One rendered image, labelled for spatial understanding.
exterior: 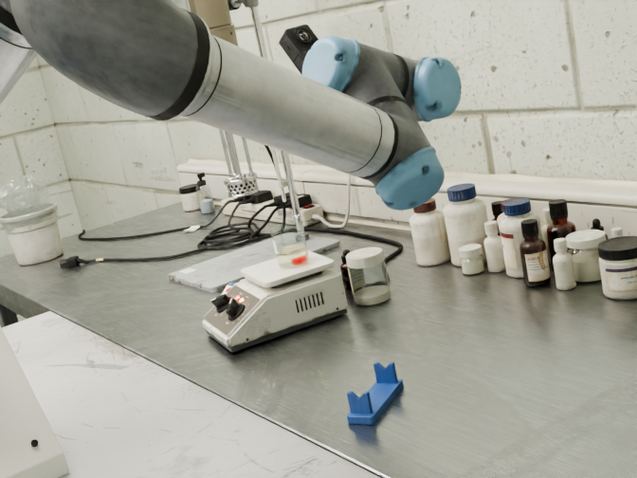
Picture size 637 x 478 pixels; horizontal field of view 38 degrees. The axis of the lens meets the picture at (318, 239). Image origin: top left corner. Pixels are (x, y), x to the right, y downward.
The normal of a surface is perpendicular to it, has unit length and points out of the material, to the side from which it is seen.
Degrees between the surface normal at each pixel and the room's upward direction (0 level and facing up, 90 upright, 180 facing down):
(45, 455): 45
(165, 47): 91
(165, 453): 0
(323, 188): 90
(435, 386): 0
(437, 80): 88
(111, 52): 107
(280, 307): 90
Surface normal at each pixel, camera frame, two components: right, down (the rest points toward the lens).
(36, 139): 0.55, 0.09
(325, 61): -0.75, -0.09
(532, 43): -0.81, 0.29
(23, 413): 0.26, -0.61
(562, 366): -0.20, -0.95
